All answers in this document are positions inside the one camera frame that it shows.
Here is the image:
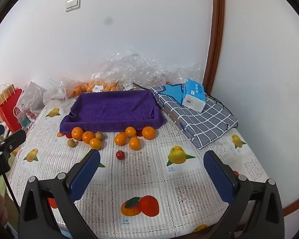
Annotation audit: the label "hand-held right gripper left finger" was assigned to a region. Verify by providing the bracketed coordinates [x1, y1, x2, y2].
[17, 149, 101, 239]

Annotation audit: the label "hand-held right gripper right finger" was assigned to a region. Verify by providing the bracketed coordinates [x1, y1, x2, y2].
[203, 150, 286, 239]

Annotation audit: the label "purple cloth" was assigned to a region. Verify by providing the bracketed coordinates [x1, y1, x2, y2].
[59, 90, 167, 133]

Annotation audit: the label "clear bag of red fruits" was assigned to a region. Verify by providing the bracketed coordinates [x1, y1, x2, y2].
[151, 73, 172, 85]

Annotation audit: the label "colourful snack packet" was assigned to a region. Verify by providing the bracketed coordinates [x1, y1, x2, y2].
[20, 110, 38, 130]

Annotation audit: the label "red paper bag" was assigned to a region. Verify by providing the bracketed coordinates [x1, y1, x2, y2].
[0, 83, 25, 133]

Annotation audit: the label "white plastic bag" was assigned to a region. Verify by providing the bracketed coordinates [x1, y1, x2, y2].
[20, 81, 49, 122]

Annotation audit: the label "fruit print tablecloth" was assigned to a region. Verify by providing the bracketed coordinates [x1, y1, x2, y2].
[9, 97, 269, 239]

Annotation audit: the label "grey plaid cloth bag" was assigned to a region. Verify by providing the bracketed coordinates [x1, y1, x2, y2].
[151, 85, 240, 150]

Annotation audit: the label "empty clear plastic bag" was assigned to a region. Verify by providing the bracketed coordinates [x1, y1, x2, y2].
[43, 77, 78, 105]

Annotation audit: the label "blue boxes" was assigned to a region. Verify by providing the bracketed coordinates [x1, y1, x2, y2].
[181, 79, 207, 112]

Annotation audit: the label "clear bag of oranges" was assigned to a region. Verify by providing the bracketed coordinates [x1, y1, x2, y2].
[65, 78, 120, 97]

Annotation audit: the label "blue flat packet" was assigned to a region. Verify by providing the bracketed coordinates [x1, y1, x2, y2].
[162, 83, 187, 102]

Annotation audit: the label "crumpled clear plastic bag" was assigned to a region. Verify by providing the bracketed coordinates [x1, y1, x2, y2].
[91, 52, 205, 90]

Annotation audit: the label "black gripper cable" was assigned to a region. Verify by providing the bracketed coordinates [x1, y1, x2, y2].
[0, 102, 22, 215]

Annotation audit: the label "white light switch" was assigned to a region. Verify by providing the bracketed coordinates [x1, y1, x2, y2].
[65, 0, 81, 12]

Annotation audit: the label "brown wooden door frame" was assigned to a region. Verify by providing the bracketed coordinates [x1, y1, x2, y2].
[202, 0, 299, 217]

